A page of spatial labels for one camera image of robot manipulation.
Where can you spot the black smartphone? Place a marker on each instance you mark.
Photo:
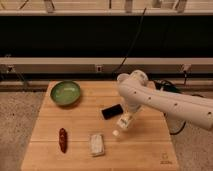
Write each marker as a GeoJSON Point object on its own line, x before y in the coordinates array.
{"type": "Point", "coordinates": [112, 111]}

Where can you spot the white wall rail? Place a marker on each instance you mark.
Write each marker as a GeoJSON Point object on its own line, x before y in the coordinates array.
{"type": "Point", "coordinates": [107, 65]}

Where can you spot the white plastic bottle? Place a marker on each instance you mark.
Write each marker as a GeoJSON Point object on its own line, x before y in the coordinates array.
{"type": "Point", "coordinates": [121, 125]}

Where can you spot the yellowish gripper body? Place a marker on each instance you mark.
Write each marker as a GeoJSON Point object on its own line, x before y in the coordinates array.
{"type": "Point", "coordinates": [131, 118]}

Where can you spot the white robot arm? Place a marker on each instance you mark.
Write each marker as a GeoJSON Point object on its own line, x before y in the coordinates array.
{"type": "Point", "coordinates": [133, 89]}

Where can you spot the green ceramic bowl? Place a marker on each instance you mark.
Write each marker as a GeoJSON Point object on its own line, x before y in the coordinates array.
{"type": "Point", "coordinates": [65, 93]}

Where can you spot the white paper cup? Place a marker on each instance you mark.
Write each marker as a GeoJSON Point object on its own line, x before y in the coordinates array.
{"type": "Point", "coordinates": [122, 77]}

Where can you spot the wooden cutting board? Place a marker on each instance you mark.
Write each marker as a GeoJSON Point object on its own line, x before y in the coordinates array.
{"type": "Point", "coordinates": [146, 146]}

